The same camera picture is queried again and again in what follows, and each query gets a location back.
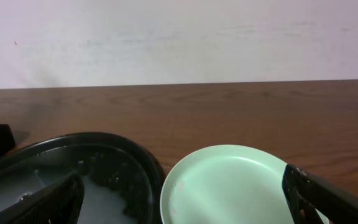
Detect round black tray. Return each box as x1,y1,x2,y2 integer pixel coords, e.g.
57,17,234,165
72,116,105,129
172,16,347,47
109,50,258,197
0,133,164,224

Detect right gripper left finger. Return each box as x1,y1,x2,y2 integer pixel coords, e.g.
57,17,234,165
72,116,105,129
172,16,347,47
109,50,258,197
0,172,85,224

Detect light green plate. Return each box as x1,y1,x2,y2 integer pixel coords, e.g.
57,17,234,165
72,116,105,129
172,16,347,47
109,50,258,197
159,144,331,224

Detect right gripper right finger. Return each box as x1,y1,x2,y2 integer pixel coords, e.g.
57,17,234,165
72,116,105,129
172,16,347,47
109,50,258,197
282,164,358,223

